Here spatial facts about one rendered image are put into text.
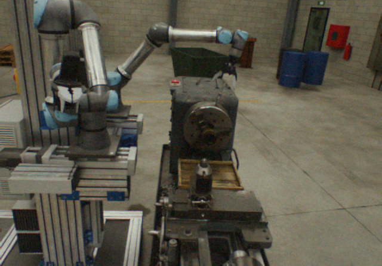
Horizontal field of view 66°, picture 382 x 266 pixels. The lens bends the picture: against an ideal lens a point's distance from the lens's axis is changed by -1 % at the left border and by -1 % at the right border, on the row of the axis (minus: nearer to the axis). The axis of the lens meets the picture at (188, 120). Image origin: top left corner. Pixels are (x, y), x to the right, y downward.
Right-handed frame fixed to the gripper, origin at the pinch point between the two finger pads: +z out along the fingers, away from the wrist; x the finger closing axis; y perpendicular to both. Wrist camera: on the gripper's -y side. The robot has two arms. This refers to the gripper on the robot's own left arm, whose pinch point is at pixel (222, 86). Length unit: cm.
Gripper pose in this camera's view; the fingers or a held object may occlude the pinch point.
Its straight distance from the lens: 189.1
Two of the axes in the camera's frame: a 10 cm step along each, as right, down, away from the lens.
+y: 2.1, -2.8, 9.4
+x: -9.3, -3.6, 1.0
